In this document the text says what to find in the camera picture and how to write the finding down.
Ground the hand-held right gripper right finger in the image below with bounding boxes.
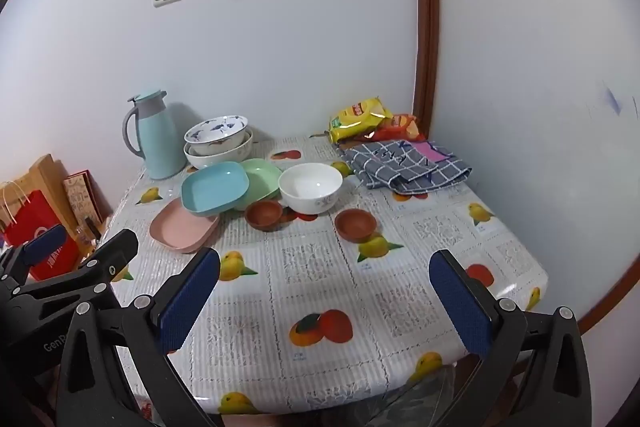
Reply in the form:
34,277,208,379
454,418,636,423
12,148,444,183
429,249,593,427

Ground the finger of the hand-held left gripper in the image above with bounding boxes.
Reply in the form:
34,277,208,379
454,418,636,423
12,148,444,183
10,229,140,308
0,223,68,303

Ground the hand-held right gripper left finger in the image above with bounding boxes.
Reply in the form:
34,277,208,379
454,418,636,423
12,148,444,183
54,247,222,427

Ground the small brown bowl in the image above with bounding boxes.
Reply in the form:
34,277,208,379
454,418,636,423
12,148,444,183
334,208,377,242
244,200,284,232

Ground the red paper bag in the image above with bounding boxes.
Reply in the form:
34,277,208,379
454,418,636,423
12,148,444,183
0,189,81,280

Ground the patterned cardboard box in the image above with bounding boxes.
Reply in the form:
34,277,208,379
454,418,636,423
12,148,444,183
63,171,106,238

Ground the brown paper bag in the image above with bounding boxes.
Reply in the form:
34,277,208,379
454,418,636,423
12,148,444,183
15,153,76,228

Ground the pink plate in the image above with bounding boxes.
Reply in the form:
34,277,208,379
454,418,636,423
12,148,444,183
149,198,221,254

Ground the light blue plate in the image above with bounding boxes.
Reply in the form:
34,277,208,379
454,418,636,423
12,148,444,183
181,161,250,214

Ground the light blue thermos jug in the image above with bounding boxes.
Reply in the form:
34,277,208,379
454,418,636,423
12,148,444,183
123,90,188,180

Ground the fruit printed tablecloth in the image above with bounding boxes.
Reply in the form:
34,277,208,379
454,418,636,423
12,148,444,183
107,134,549,415

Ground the large white bowl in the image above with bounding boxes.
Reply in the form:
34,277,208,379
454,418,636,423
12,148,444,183
183,129,254,170

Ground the light green plate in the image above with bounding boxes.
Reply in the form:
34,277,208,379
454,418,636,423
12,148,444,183
235,158,283,210

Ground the brown wooden skirting board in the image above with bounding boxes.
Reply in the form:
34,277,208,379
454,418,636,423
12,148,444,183
575,249,640,335

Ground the grey checkered cloth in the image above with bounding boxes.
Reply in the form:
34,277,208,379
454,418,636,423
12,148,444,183
341,138,473,195

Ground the white bowl with red bat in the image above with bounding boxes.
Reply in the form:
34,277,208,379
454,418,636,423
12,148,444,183
183,115,249,156

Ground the plain white bowl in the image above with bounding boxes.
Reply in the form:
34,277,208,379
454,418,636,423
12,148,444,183
278,163,344,215

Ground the red chip bag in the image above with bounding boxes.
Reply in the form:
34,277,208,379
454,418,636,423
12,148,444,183
365,113,426,142

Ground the yellow chip bag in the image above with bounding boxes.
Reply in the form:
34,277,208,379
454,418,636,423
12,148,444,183
328,97,393,144

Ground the brown wooden door frame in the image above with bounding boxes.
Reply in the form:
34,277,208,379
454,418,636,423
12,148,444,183
411,0,441,142

